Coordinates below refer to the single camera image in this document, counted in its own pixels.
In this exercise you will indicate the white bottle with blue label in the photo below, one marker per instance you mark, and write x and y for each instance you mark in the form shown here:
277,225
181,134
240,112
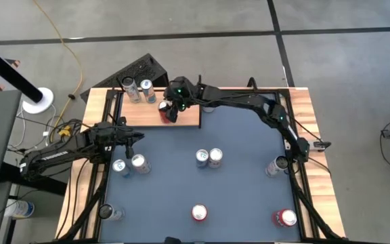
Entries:
20,209

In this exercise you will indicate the blue silver Red Bull can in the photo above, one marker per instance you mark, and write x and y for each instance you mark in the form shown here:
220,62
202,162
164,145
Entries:
120,166
201,158
147,89

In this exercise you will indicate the blue grey table mat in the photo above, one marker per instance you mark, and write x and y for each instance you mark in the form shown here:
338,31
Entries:
235,189

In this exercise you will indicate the black perforated metal box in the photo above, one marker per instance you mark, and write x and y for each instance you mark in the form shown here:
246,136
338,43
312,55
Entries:
134,69

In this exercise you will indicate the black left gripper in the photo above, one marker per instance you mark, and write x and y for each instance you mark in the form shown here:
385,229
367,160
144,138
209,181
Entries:
118,137

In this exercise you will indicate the small black curved hook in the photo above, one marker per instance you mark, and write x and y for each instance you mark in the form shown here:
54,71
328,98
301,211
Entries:
252,83

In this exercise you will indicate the wooden shelf with black frame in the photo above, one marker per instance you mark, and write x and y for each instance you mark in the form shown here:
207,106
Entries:
141,115

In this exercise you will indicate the black pole with white base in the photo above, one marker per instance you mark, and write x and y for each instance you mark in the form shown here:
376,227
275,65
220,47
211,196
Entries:
9,72

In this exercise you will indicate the black floor beam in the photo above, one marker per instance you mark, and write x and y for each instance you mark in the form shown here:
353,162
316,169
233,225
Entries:
32,183

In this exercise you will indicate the small grey connector box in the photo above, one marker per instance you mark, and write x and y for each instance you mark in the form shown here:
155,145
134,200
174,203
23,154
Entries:
320,145

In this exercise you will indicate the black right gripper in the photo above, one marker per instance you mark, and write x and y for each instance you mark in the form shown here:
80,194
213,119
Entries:
181,96

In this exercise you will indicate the red Fanta strawberry can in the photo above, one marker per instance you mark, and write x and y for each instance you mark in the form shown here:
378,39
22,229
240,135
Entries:
162,113
199,213
284,218

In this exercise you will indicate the silver Diet Coke can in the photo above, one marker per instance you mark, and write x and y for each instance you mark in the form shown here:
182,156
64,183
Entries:
141,163
215,157
208,109

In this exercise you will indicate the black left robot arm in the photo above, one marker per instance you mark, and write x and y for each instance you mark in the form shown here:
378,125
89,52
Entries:
54,156

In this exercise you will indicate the black metal table frame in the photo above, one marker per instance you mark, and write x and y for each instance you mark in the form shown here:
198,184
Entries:
302,223

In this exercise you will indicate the tall white Celsius can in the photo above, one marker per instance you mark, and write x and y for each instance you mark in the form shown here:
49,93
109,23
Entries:
108,213
130,88
276,166

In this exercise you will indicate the yellow plug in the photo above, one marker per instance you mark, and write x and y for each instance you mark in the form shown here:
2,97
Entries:
65,131

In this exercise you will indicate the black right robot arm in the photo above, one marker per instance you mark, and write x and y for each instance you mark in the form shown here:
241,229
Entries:
249,101

